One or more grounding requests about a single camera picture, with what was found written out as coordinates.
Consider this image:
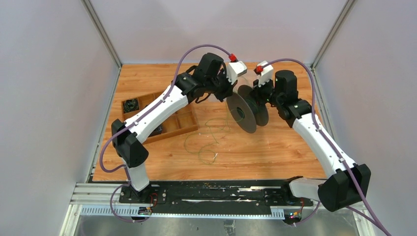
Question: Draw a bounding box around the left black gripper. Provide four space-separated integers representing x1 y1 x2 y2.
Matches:
206 68 238 102

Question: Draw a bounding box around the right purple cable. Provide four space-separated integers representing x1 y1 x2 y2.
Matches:
255 58 391 236

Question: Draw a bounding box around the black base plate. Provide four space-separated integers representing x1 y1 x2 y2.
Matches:
116 179 313 217

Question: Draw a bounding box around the aluminium frame rail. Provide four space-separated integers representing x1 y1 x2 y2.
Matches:
60 180 376 236

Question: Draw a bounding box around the wooden compartment tray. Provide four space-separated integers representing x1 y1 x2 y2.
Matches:
121 88 198 145

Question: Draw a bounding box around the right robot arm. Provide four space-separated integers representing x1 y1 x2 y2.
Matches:
250 70 371 212

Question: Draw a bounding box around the purple cable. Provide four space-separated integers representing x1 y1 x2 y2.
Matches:
99 44 237 224
255 58 391 236

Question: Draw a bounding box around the dark grey spool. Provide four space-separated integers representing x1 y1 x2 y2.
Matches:
226 85 269 133

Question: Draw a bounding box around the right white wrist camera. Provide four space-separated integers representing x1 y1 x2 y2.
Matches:
254 60 274 87

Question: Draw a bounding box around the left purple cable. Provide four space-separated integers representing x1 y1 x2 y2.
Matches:
99 44 237 224

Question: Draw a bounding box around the translucent plastic bin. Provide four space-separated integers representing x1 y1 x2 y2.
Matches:
207 71 257 102

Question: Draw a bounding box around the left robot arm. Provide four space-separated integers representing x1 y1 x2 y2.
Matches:
112 53 247 203

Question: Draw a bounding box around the green wire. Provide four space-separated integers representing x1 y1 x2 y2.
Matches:
183 97 261 166

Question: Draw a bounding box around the dark multicolour wire coil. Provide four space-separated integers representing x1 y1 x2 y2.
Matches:
123 98 140 114

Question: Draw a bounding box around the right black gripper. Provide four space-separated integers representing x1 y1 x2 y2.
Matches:
250 75 282 107

